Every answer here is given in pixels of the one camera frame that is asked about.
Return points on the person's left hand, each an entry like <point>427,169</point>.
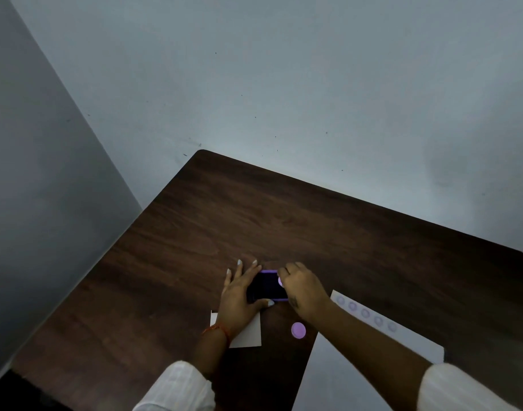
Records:
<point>234,300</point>

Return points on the person's right hand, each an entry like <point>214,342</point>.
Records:
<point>305,291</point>

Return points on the person's right fingers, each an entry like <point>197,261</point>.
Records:
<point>292,273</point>

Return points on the person's left middle finger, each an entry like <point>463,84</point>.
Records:
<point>250,271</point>

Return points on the person's left thumb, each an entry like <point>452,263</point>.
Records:
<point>263,303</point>

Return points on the person's left little finger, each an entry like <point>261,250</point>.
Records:
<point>228,280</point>

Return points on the black phone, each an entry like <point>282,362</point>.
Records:
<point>265,288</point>

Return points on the person's left forearm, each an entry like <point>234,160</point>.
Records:
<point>210,353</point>

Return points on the small white paper card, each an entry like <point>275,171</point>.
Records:
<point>249,336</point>

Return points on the pale round sheet sticker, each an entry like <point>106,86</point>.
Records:
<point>392,326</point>
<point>378,320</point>
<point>352,306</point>
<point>340,300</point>
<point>365,313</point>

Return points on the white sticker backing sheet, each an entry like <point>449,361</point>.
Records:
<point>330,380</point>

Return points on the white shirt sleeve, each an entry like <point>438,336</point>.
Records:
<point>462,391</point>
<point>178,389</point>

